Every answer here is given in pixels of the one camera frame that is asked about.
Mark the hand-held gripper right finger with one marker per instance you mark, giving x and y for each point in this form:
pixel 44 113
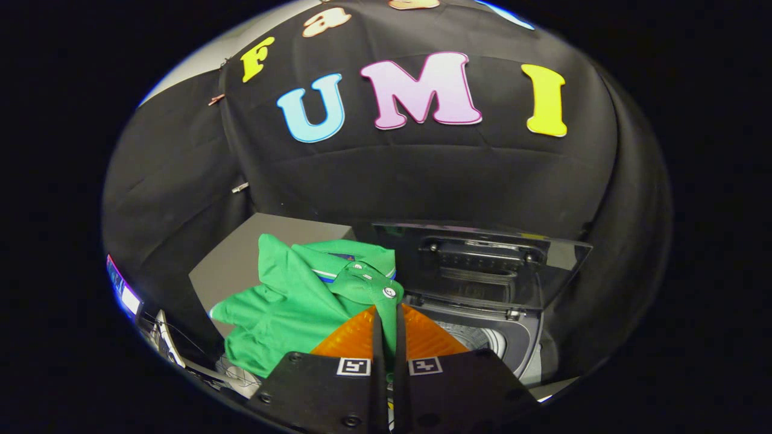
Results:
pixel 464 392

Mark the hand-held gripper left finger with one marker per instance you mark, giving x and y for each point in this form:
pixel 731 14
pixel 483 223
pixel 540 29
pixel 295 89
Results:
pixel 313 392

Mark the dark washing machine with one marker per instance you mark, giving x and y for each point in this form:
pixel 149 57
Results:
pixel 518 343

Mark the green polo shirt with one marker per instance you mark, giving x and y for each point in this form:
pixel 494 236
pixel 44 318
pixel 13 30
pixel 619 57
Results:
pixel 283 307

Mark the dark washing machine lid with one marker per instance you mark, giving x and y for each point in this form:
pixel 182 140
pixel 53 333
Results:
pixel 482 265

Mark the white device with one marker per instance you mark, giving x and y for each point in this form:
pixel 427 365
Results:
pixel 166 340

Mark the bright screen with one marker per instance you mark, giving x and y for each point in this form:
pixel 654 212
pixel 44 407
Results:
pixel 123 290

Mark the silver clip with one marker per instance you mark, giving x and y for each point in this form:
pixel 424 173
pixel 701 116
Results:
pixel 240 187

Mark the black backdrop cloth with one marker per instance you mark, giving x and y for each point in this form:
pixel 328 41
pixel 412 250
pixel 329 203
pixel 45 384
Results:
pixel 452 175

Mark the copper clip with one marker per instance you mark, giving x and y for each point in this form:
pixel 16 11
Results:
pixel 216 99

